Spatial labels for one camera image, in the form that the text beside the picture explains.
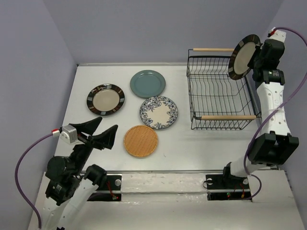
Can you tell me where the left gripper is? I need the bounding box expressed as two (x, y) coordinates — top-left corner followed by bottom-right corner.
(71, 115), (119, 173)

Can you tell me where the large black striped plate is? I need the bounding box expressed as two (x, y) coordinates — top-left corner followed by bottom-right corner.
(228, 34), (260, 81)

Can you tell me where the small black striped plate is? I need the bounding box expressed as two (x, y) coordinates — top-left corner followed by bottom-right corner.
(86, 84), (125, 116)

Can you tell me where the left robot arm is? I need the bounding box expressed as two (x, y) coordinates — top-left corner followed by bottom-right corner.
(39, 117), (118, 230)

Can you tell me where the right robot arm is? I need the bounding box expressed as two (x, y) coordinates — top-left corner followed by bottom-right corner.
(221, 34), (299, 188)

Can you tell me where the woven bamboo plate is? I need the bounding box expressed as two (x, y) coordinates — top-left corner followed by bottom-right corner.
(123, 125), (158, 158)

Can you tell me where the blue floral plate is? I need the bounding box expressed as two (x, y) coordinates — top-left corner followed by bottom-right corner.
(139, 96), (178, 129)

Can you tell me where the teal plate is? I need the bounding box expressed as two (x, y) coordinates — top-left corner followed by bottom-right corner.
(130, 70), (166, 98)

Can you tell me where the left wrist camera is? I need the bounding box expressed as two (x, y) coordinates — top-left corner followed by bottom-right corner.
(51, 125), (78, 144)

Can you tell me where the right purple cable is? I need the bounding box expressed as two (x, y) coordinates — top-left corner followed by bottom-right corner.
(243, 26), (307, 199)

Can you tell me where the purple cable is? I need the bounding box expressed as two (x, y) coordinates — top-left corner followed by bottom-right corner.
(243, 26), (307, 199)
(14, 133), (55, 228)

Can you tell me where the black wire dish rack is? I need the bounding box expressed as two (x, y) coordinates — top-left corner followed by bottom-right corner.
(187, 49), (261, 130)

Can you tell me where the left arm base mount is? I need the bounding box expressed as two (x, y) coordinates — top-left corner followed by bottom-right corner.
(87, 174), (122, 202)

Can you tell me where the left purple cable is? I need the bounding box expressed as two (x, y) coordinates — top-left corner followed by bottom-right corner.
(14, 133), (55, 228)

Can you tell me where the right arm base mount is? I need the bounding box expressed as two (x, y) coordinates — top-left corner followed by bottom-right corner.
(202, 174), (251, 201)

